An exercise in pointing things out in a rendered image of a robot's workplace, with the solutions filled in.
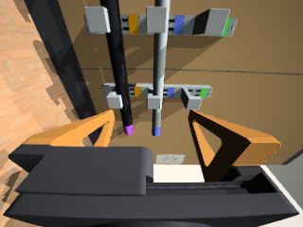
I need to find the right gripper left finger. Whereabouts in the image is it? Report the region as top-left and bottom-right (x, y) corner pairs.
(23, 110), (115, 147)

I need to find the grey metal bar with blue end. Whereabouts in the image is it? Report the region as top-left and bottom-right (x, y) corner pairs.
(151, 0), (170, 136)

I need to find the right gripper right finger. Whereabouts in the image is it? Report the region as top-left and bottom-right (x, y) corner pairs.
(188, 110), (281, 182)

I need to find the black metal bar with violet end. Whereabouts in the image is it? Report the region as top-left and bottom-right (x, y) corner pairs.
(99, 0), (134, 135)

